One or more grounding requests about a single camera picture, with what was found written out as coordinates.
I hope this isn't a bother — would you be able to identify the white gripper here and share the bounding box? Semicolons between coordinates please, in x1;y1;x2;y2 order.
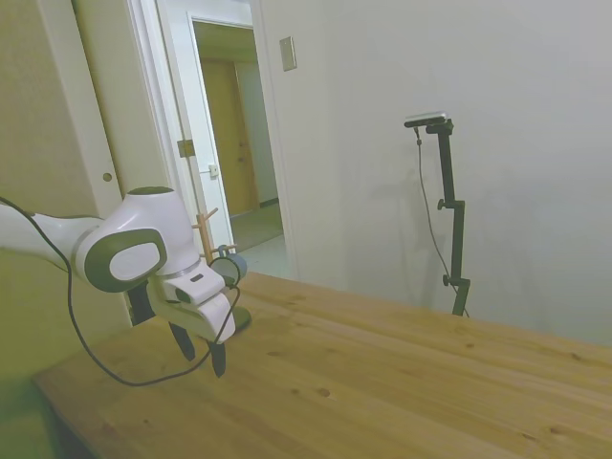
155;262;238;379

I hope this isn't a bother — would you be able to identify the blue enamel mug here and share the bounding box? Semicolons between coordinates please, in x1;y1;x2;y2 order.
209;244;249;289

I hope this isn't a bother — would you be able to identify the wooden mug tree black base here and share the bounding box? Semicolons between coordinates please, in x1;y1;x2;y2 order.
193;206;253;331

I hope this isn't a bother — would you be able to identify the brown wooden door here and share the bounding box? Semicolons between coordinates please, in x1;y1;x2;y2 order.
199;57;262;219

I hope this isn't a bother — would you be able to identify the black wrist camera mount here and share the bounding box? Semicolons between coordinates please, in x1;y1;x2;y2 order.
124;281;157;327

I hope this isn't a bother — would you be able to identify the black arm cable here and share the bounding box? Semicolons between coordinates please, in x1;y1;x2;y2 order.
0;194;243;387

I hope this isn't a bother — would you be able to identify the white door frame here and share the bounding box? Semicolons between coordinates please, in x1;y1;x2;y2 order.
126;0;300;283

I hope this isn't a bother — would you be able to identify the black articulated camera stand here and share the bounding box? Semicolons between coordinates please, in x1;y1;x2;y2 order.
425;119;472;317

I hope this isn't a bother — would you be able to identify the beige wall switch plate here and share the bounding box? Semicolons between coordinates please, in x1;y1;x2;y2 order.
278;35;297;73

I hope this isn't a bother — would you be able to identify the black stereo camera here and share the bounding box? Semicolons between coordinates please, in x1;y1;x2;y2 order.
404;110;450;129

